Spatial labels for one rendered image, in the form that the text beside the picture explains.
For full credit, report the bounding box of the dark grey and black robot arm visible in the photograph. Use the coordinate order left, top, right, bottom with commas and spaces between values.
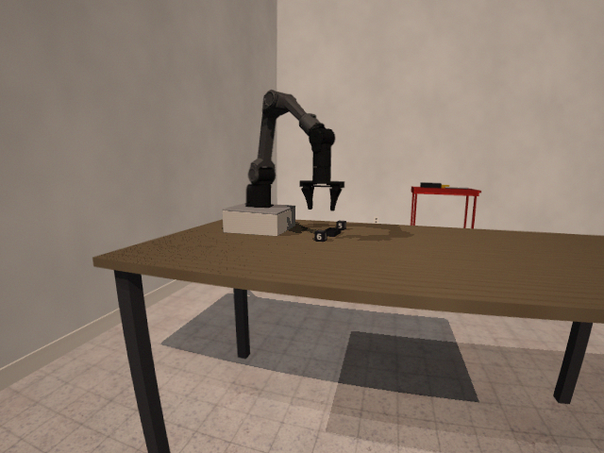
246, 90, 335, 208

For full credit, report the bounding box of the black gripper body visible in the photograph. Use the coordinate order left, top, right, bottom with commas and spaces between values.
300, 167, 344, 188

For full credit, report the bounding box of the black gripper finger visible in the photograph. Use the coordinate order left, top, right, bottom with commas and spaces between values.
329, 186, 342, 211
301, 186, 314, 210

